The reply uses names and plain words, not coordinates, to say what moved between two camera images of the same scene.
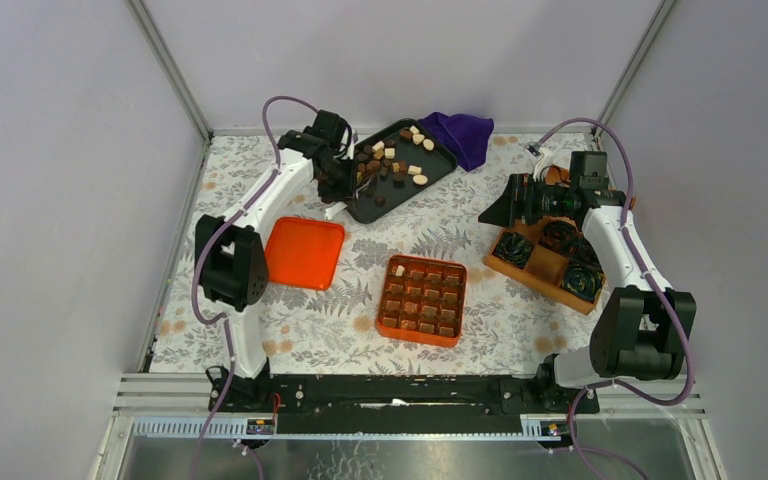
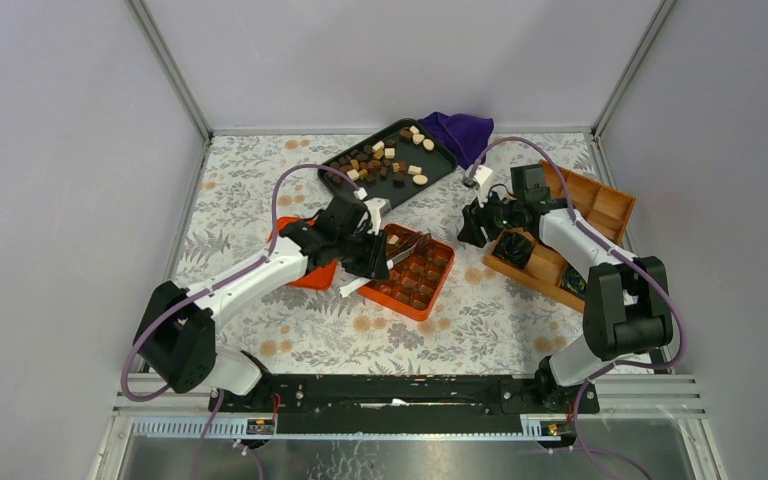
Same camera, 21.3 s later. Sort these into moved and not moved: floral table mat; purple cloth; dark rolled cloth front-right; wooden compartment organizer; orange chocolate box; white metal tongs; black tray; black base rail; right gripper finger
Moved: right gripper finger; white metal tongs; orange chocolate box
Not moved: purple cloth; wooden compartment organizer; floral table mat; black base rail; black tray; dark rolled cloth front-right
